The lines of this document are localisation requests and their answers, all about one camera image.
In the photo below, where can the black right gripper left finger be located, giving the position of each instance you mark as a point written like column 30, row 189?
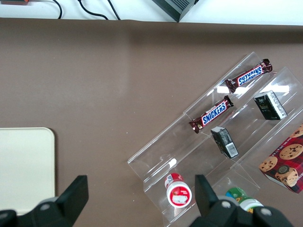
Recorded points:
column 71, row 196

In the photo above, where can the green lid snack can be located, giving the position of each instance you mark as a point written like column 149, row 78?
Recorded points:
column 236, row 194

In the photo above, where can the beige plastic tray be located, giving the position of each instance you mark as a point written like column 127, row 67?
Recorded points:
column 23, row 165

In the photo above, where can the red white yogurt bottle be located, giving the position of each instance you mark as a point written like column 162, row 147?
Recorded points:
column 178, row 194

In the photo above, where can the Snickers chocolate bar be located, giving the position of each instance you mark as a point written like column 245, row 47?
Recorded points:
column 248, row 76
column 213, row 114

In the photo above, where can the brown table cover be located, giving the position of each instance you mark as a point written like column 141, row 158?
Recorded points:
column 94, row 82

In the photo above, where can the dark grey ribbed device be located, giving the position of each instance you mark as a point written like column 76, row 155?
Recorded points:
column 175, row 8

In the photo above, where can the red chocolate chip cookie box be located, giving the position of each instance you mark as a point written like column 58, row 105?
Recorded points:
column 286, row 165

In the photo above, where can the orange black object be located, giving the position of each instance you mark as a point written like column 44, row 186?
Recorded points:
column 14, row 2

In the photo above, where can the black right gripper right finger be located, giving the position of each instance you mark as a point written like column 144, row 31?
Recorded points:
column 206, row 198

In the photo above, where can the clear acrylic stepped stand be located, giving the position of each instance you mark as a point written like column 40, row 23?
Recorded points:
column 165, row 146

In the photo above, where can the small black carton box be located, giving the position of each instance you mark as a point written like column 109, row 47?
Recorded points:
column 267, row 106
column 223, row 142

